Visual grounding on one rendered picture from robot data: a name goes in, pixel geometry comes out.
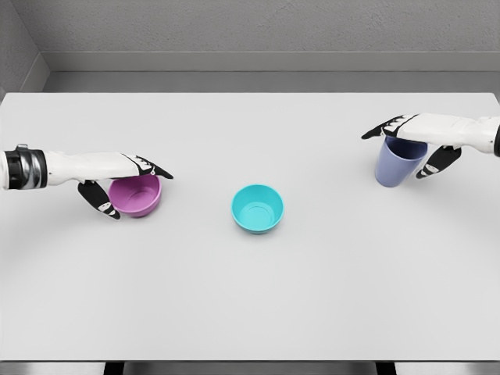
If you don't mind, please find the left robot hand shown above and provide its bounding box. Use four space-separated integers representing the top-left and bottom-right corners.
73 152 174 220

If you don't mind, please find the lavender blue cup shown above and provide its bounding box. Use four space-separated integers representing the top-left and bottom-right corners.
374 134 429 188

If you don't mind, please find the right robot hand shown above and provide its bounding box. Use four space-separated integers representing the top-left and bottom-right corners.
360 113 465 180

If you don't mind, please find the teal bowl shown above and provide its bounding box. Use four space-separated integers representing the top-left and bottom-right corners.
230 184 285 236

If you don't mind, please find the purple bowl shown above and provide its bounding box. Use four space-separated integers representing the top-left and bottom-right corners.
107 174 163 219

